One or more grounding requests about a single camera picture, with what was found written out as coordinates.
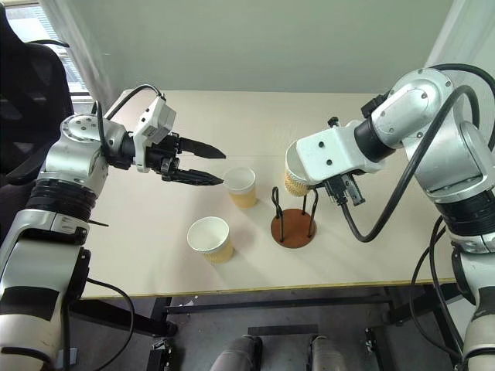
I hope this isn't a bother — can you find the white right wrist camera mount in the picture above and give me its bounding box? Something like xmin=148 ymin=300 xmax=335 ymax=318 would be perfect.
xmin=296 ymin=117 xmax=387 ymax=185

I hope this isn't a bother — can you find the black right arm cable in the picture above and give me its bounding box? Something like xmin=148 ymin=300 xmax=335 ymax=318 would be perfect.
xmin=340 ymin=84 xmax=483 ymax=243

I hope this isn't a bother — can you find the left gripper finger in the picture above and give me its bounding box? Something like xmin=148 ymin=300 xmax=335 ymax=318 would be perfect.
xmin=179 ymin=138 xmax=227 ymax=160
xmin=171 ymin=168 xmax=227 ymax=186

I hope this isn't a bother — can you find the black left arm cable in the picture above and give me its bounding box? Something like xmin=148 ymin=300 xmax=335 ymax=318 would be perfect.
xmin=94 ymin=83 xmax=164 ymax=159

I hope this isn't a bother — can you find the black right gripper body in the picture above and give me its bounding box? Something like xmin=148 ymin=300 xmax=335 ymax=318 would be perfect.
xmin=323 ymin=172 xmax=367 ymax=206

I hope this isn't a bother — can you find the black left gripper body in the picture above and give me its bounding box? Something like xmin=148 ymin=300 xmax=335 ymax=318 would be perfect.
xmin=146 ymin=132 xmax=183 ymax=182

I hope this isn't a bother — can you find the thin black cable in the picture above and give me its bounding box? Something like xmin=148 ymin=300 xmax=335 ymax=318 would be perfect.
xmin=60 ymin=276 xmax=136 ymax=371
xmin=408 ymin=215 xmax=466 ymax=359

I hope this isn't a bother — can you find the wire cup holder wooden base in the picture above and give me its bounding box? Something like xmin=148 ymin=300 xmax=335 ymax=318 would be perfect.
xmin=269 ymin=184 xmax=319 ymax=249

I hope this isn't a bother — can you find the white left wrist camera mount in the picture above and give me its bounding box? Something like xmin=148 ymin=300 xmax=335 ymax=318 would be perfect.
xmin=132 ymin=95 xmax=178 ymax=173

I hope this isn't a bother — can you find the white curtain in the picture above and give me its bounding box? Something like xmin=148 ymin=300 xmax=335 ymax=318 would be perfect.
xmin=423 ymin=0 xmax=495 ymax=78
xmin=38 ymin=0 xmax=119 ymax=114

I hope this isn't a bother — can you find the black metal table frame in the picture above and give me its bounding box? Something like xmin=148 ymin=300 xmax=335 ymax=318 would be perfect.
xmin=69 ymin=283 xmax=462 ymax=371

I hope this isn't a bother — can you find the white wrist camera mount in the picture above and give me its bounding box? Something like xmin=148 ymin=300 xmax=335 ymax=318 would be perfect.
xmin=132 ymin=95 xmax=178 ymax=173
xmin=296 ymin=117 xmax=387 ymax=185

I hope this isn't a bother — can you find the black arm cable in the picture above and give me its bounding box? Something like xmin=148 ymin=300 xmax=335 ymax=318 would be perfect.
xmin=94 ymin=83 xmax=164 ymax=159
xmin=340 ymin=84 xmax=483 ymax=243

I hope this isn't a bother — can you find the ribbed paper cup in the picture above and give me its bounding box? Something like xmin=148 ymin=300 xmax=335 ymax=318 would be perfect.
xmin=284 ymin=139 xmax=312 ymax=199
xmin=186 ymin=216 xmax=236 ymax=265
xmin=222 ymin=166 xmax=258 ymax=210

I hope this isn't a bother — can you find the grey rounded shape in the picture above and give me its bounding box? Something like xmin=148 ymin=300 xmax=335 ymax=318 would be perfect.
xmin=310 ymin=335 xmax=347 ymax=371
xmin=210 ymin=335 xmax=264 ymax=371

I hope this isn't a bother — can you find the window with blinds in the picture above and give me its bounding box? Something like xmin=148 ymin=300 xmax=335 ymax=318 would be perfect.
xmin=5 ymin=2 xmax=90 ymax=94

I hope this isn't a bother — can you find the black office chair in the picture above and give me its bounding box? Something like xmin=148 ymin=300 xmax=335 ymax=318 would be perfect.
xmin=0 ymin=7 xmax=75 ymax=187

